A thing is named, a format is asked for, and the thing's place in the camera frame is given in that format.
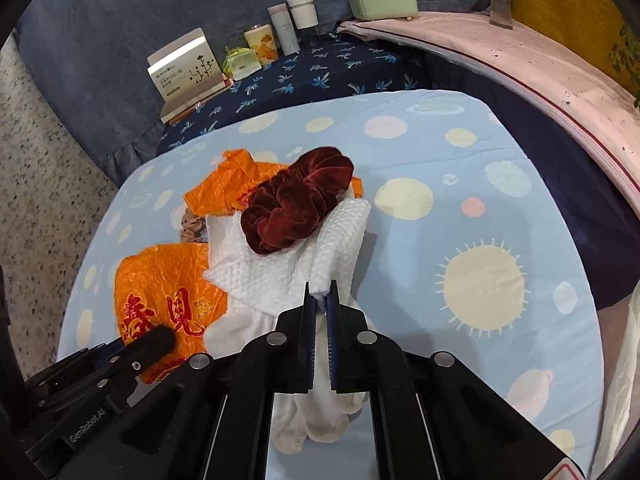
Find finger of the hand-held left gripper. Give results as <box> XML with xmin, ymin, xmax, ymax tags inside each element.
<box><xmin>24</xmin><ymin>342</ymin><xmax>124</xmax><ymax>402</ymax></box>
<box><xmin>95</xmin><ymin>326</ymin><xmax>177</xmax><ymax>401</ymax></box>

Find orange plastic bag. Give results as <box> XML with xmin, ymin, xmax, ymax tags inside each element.
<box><xmin>182</xmin><ymin>149</ymin><xmax>363</xmax><ymax>216</ymax></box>
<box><xmin>114</xmin><ymin>242</ymin><xmax>230</xmax><ymax>386</ymax></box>

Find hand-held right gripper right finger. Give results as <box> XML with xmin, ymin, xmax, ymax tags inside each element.
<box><xmin>325</xmin><ymin>280</ymin><xmax>566</xmax><ymax>480</ymax></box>

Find green tissue packet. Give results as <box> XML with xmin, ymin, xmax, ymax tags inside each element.
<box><xmin>222</xmin><ymin>46</ymin><xmax>262</xmax><ymax>82</ymax></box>

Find pink cloth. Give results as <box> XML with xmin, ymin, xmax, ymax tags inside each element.
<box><xmin>334</xmin><ymin>10</ymin><xmax>640</xmax><ymax>221</ymax></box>

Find tall white bottle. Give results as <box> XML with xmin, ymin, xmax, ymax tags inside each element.
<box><xmin>267</xmin><ymin>3</ymin><xmax>302</xmax><ymax>57</ymax></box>

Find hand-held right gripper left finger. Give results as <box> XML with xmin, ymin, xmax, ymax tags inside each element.
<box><xmin>120</xmin><ymin>282</ymin><xmax>321</xmax><ymax>480</ymax></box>

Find dark blue cloth cover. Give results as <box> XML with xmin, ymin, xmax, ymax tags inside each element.
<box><xmin>12</xmin><ymin>0</ymin><xmax>493</xmax><ymax>186</ymax></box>

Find yellow printed can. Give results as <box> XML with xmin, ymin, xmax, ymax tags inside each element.
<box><xmin>243</xmin><ymin>25</ymin><xmax>279</xmax><ymax>66</ymax></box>

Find dark purple cloth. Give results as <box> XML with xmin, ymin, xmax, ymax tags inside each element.
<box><xmin>415</xmin><ymin>50</ymin><xmax>640</xmax><ymax>311</ymax></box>

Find green leafy plant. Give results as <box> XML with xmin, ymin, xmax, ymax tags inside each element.
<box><xmin>607</xmin><ymin>22</ymin><xmax>640</xmax><ymax>91</ymax></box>

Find bin with white plastic liner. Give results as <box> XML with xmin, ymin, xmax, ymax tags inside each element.
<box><xmin>602</xmin><ymin>290</ymin><xmax>640</xmax><ymax>471</ymax></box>

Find white jar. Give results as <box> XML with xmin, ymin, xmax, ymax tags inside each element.
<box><xmin>286</xmin><ymin>0</ymin><xmax>320</xmax><ymax>31</ymax></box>

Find light blue planet-print tablecloth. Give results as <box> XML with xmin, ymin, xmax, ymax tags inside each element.
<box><xmin>57</xmin><ymin>89</ymin><xmax>603</xmax><ymax>480</ymax></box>

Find yellow cloth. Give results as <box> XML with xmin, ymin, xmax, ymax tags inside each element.
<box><xmin>510</xmin><ymin>0</ymin><xmax>640</xmax><ymax>106</ymax></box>

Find pale green tissue box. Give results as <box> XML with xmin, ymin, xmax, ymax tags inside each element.
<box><xmin>346</xmin><ymin>0</ymin><xmax>420</xmax><ymax>22</ymax></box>

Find dark red velvet scrunchie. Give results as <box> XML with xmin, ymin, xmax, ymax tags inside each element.
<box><xmin>240</xmin><ymin>146</ymin><xmax>356</xmax><ymax>255</ymax></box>

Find navy leaf-print cloth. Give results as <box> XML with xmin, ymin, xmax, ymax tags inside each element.
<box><xmin>157</xmin><ymin>35</ymin><xmax>431</xmax><ymax>156</ymax></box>

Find white flower-print gift box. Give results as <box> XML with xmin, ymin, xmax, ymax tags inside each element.
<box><xmin>146</xmin><ymin>27</ymin><xmax>233</xmax><ymax>125</ymax></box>

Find white paper towel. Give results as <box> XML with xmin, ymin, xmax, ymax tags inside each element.
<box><xmin>202</xmin><ymin>199</ymin><xmax>373</xmax><ymax>311</ymax></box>

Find brown patterned hair tie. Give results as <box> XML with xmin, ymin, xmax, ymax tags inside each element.
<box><xmin>179</xmin><ymin>210</ymin><xmax>211</xmax><ymax>243</ymax></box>

